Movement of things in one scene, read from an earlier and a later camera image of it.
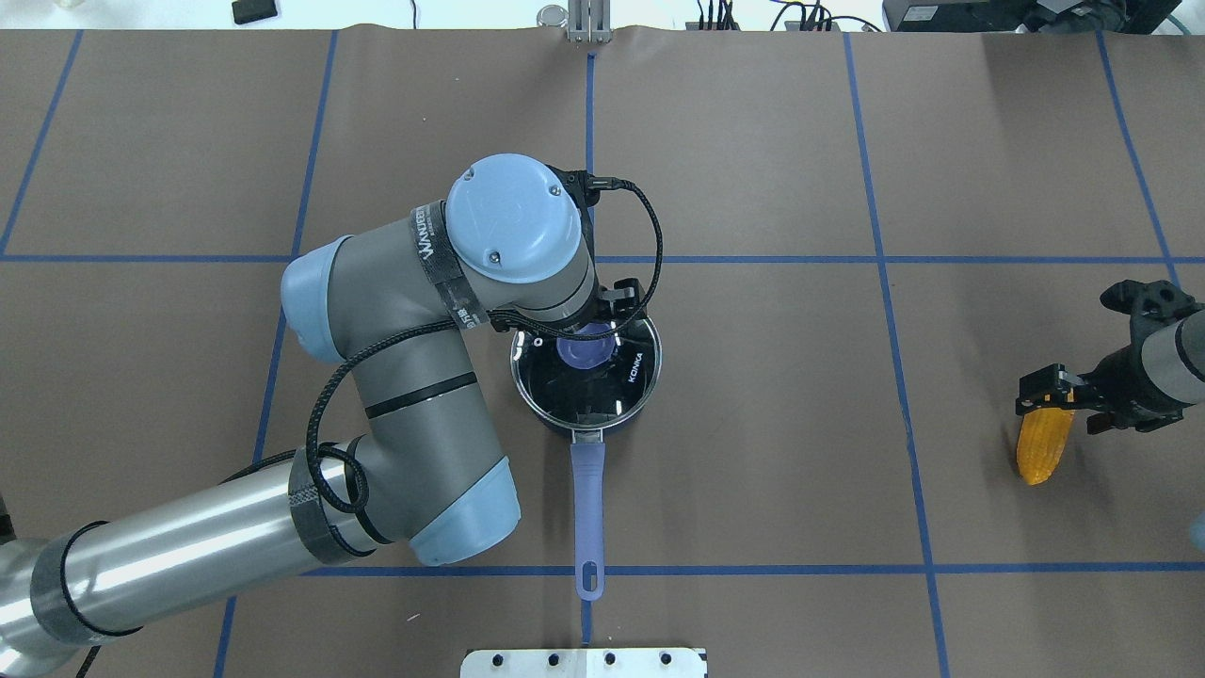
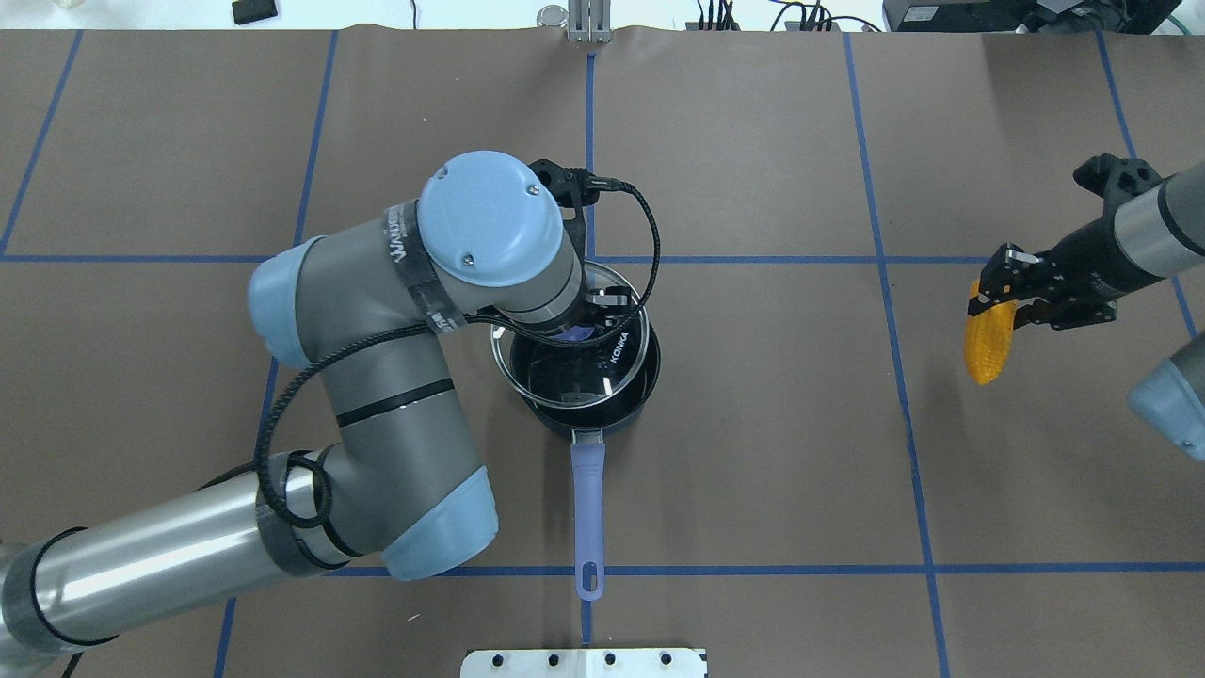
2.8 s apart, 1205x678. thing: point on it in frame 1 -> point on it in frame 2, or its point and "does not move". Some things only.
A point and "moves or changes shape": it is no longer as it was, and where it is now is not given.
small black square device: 246,11 does not move
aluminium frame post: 589,21 does not move
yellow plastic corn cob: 1040,443 -> 988,338
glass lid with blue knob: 587,383 moves or changes shape
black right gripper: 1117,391 -> 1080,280
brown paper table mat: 849,244 does not move
